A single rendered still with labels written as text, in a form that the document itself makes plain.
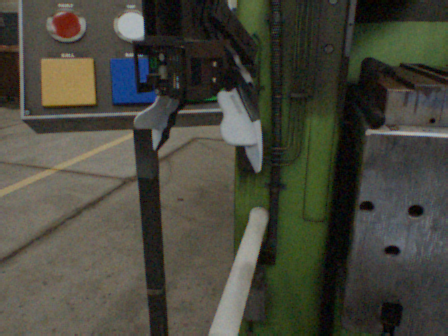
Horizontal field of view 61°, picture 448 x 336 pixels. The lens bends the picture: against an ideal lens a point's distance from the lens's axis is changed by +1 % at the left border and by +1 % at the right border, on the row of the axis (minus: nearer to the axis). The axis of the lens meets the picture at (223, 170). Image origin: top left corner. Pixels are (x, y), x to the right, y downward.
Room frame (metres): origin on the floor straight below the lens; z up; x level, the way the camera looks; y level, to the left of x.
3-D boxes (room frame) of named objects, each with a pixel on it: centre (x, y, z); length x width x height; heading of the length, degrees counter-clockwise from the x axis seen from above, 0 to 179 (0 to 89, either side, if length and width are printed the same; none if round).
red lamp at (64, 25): (0.63, 0.25, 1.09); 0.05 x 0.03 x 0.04; 77
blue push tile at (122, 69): (0.61, 0.14, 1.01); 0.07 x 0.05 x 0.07; 102
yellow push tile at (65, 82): (0.59, 0.24, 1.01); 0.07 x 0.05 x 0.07; 102
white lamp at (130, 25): (0.65, 0.15, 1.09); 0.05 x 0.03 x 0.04; 77
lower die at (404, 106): (0.89, -0.45, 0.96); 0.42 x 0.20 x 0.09; 167
